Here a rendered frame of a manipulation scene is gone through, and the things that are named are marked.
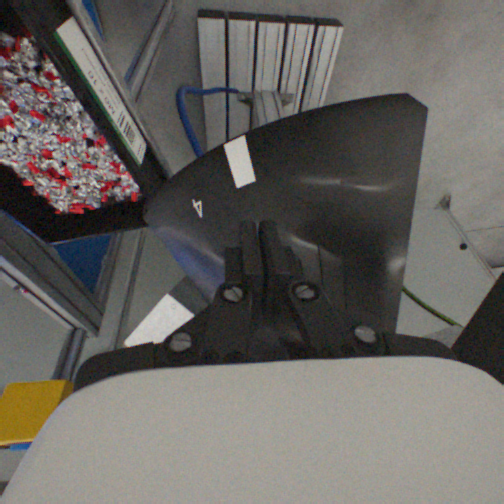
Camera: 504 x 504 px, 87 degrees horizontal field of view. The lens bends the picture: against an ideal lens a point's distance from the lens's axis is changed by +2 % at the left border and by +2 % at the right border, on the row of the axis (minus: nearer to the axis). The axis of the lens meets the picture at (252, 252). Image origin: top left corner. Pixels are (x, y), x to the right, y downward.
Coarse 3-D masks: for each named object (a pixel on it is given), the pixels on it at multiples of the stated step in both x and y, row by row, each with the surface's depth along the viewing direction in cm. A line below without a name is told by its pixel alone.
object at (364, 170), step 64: (256, 128) 18; (320, 128) 17; (384, 128) 16; (192, 192) 22; (256, 192) 19; (320, 192) 17; (384, 192) 16; (192, 256) 24; (320, 256) 18; (384, 256) 16; (384, 320) 17
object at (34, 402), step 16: (16, 384) 48; (32, 384) 48; (48, 384) 48; (64, 384) 48; (0, 400) 46; (16, 400) 46; (32, 400) 46; (48, 400) 47; (0, 416) 45; (16, 416) 45; (32, 416) 45; (48, 416) 45; (0, 432) 44; (16, 432) 44; (32, 432) 44
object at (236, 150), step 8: (232, 144) 19; (240, 144) 19; (232, 152) 19; (240, 152) 19; (232, 160) 19; (240, 160) 19; (248, 160) 19; (232, 168) 20; (240, 168) 19; (248, 168) 19; (240, 176) 19; (248, 176) 19; (240, 184) 20
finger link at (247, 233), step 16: (240, 224) 12; (240, 240) 12; (256, 240) 11; (240, 256) 11; (256, 256) 10; (240, 272) 10; (256, 272) 9; (256, 288) 9; (256, 304) 9; (192, 320) 8; (256, 320) 9; (176, 336) 8; (192, 336) 8; (160, 352) 7; (176, 352) 7; (192, 352) 7
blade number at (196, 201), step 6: (198, 192) 21; (186, 198) 22; (192, 198) 22; (198, 198) 21; (204, 198) 21; (192, 204) 22; (198, 204) 22; (204, 204) 21; (192, 210) 22; (198, 210) 22; (204, 210) 22; (210, 210) 21; (198, 216) 22; (204, 216) 22; (210, 216) 21; (198, 222) 22; (204, 222) 22
